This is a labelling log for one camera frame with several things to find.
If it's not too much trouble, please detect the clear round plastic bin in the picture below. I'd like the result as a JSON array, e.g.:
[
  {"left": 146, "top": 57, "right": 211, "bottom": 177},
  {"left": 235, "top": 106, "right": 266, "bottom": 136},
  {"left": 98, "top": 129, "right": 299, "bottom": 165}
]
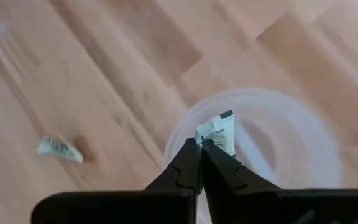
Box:
[{"left": 163, "top": 88, "right": 344, "bottom": 224}]

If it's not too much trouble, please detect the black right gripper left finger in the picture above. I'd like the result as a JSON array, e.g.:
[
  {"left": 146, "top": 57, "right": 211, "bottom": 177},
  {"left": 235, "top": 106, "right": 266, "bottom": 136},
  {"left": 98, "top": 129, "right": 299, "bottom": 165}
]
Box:
[{"left": 31, "top": 138, "right": 203, "bottom": 224}]

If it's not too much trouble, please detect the crumpled pale green packet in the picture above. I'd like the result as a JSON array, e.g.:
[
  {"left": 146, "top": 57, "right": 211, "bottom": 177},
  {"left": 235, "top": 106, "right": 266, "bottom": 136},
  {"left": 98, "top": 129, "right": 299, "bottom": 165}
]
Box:
[{"left": 35, "top": 135, "right": 84, "bottom": 164}]

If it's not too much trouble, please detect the white printed sachet packet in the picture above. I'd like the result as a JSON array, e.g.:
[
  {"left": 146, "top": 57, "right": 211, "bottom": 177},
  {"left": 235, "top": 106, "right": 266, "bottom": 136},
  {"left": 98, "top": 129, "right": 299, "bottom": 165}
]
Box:
[{"left": 195, "top": 109, "right": 236, "bottom": 158}]

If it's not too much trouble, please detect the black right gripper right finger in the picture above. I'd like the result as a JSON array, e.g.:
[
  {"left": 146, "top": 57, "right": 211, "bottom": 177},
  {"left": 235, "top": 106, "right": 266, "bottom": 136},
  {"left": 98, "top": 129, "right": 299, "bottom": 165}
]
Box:
[{"left": 201, "top": 139, "right": 358, "bottom": 224}]

